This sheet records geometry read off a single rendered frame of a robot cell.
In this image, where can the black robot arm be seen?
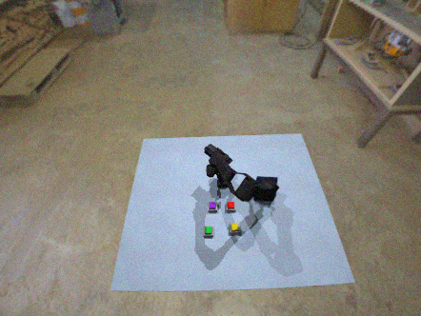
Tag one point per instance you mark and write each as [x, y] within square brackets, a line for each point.
[220, 161]

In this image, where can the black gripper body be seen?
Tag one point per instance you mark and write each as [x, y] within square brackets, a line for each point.
[221, 183]

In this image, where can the green button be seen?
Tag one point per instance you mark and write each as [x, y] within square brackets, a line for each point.
[208, 231]

